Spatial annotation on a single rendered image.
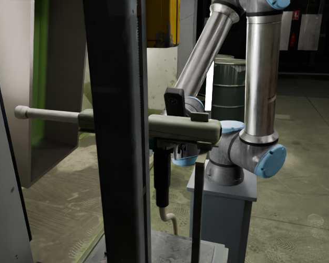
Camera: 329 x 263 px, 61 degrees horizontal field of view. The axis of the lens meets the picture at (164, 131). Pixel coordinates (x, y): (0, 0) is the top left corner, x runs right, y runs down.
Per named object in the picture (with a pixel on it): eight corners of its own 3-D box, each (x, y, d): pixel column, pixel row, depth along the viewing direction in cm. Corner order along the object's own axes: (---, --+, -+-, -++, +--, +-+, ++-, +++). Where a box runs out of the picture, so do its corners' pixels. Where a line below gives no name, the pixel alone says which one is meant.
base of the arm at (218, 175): (244, 169, 141) (246, 151, 138) (243, 189, 124) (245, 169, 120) (207, 164, 146) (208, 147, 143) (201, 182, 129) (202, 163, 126)
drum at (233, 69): (202, 115, 442) (206, 58, 411) (239, 116, 440) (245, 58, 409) (207, 128, 387) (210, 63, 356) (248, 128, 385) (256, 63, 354)
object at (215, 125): (215, 206, 64) (223, 111, 55) (213, 219, 59) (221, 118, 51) (38, 176, 76) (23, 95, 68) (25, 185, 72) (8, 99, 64)
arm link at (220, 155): (225, 148, 141) (227, 115, 135) (251, 160, 128) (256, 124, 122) (202, 155, 134) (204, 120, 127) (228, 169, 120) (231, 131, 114)
